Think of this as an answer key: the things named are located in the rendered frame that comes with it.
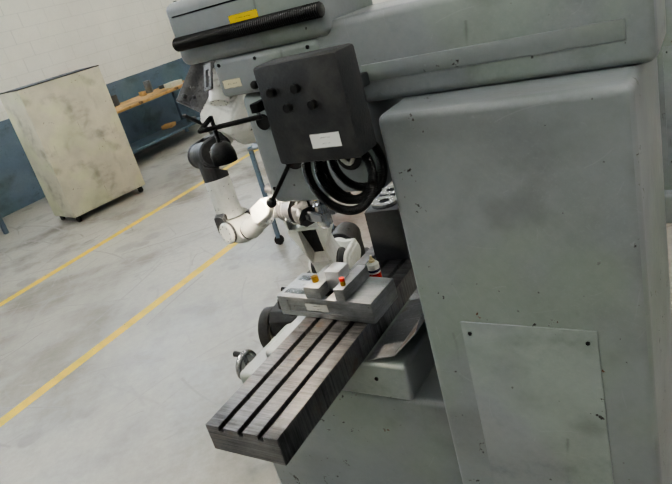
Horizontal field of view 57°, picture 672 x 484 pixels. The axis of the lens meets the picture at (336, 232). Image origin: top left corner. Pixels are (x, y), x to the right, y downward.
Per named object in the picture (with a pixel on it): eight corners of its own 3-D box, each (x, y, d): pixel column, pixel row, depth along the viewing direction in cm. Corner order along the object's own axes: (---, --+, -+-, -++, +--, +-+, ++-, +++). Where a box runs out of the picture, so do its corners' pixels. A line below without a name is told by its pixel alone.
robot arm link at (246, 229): (257, 232, 202) (234, 252, 217) (280, 220, 208) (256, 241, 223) (240, 204, 203) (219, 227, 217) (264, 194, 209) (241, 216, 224)
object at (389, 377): (273, 382, 200) (262, 351, 195) (325, 322, 226) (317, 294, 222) (412, 403, 173) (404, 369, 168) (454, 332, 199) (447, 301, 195)
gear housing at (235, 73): (221, 99, 163) (209, 61, 159) (272, 75, 181) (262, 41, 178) (327, 81, 145) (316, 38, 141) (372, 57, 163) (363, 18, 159)
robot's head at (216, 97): (220, 109, 206) (205, 101, 197) (218, 80, 207) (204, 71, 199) (237, 106, 203) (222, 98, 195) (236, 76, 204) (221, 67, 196)
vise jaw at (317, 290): (305, 298, 188) (302, 287, 187) (331, 273, 199) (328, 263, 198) (321, 299, 185) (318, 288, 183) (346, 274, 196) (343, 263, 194)
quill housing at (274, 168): (270, 205, 174) (235, 95, 162) (308, 177, 190) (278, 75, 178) (326, 203, 164) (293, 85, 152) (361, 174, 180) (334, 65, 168)
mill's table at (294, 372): (214, 448, 158) (204, 424, 155) (404, 232, 252) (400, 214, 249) (286, 466, 146) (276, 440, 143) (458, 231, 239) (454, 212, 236)
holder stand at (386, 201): (375, 261, 215) (362, 209, 208) (391, 233, 234) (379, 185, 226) (409, 258, 210) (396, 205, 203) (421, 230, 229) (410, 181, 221)
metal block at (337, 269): (328, 288, 187) (323, 271, 185) (338, 278, 192) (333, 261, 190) (342, 289, 185) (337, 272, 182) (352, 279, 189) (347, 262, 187)
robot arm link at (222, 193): (217, 245, 220) (195, 186, 215) (245, 231, 228) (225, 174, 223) (235, 244, 211) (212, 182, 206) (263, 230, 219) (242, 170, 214)
